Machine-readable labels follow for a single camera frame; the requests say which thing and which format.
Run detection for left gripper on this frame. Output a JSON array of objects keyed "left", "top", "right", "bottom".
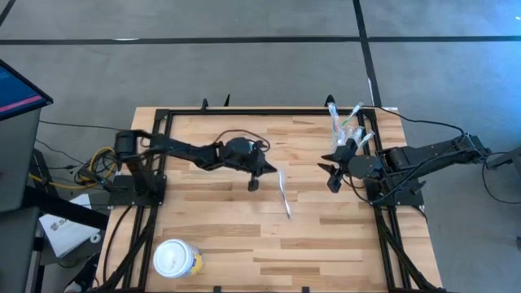
[{"left": 243, "top": 143, "right": 279, "bottom": 192}]

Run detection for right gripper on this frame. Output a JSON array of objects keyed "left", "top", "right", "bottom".
[{"left": 317, "top": 138, "right": 359, "bottom": 194}]

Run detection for purple white toothbrush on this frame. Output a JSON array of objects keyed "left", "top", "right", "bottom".
[{"left": 277, "top": 171, "right": 293, "bottom": 220}]

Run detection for toothbrushes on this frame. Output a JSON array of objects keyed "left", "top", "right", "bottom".
[{"left": 331, "top": 109, "right": 343, "bottom": 139}]

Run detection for blue white toothbrush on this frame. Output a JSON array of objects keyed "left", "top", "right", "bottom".
[{"left": 326, "top": 101, "right": 339, "bottom": 135}]

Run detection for clear acrylic organizer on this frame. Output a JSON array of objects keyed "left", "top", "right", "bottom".
[{"left": 328, "top": 118, "right": 357, "bottom": 159}]

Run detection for wipes canister white lid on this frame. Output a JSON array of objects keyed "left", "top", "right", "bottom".
[{"left": 152, "top": 238, "right": 204, "bottom": 280}]

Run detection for grey stand leg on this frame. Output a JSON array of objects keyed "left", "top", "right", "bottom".
[{"left": 486, "top": 146, "right": 521, "bottom": 170}]

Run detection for black monitor stand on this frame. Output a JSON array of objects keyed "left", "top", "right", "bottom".
[{"left": 0, "top": 148, "right": 110, "bottom": 293}]

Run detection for white printed box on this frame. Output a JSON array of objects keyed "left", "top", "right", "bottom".
[{"left": 38, "top": 193, "right": 103, "bottom": 259}]

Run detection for grey cabinet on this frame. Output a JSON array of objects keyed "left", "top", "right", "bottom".
[{"left": 0, "top": 107, "right": 43, "bottom": 213}]

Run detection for tilted monitor screen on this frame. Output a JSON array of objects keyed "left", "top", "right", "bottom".
[{"left": 0, "top": 59, "right": 55, "bottom": 122}]

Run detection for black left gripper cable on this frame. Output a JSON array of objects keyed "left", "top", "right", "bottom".
[{"left": 213, "top": 129, "right": 270, "bottom": 154}]

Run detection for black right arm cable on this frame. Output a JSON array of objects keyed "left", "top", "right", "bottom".
[{"left": 360, "top": 105, "right": 467, "bottom": 138}]

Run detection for thin black floor cable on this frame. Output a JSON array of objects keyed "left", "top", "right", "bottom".
[
  {"left": 38, "top": 120, "right": 131, "bottom": 133},
  {"left": 481, "top": 151, "right": 521, "bottom": 205}
]

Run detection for yellow cable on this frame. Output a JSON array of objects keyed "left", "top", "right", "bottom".
[{"left": 28, "top": 146, "right": 119, "bottom": 190}]

